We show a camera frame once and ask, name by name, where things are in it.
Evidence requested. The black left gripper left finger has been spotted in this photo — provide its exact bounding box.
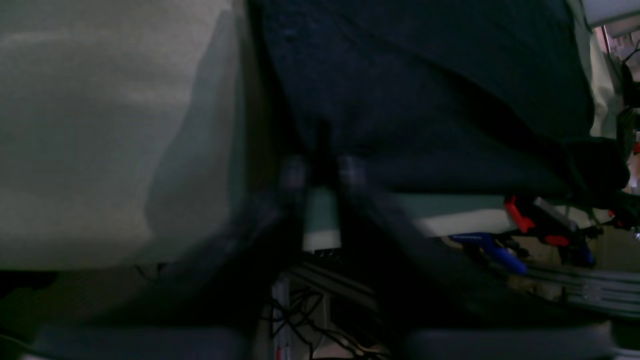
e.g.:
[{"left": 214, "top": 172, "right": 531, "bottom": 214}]
[{"left": 90, "top": 165, "right": 310, "bottom": 328}]

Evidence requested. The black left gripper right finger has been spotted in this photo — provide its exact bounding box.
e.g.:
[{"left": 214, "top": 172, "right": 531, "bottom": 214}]
[{"left": 335, "top": 160, "right": 601, "bottom": 341}]

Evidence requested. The black T-shirt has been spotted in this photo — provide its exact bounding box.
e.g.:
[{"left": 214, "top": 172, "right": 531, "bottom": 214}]
[{"left": 247, "top": 0, "right": 630, "bottom": 199}]

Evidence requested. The blue clamp at left edge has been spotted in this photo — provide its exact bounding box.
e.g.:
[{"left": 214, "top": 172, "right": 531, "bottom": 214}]
[{"left": 447, "top": 195, "right": 601, "bottom": 276}]

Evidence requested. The green table cloth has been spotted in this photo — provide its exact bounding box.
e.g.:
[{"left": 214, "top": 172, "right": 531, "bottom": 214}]
[{"left": 1, "top": 0, "right": 629, "bottom": 271}]

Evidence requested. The aluminium frame post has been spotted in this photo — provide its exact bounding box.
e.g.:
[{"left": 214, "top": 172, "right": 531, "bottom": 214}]
[{"left": 288, "top": 260, "right": 639, "bottom": 360}]

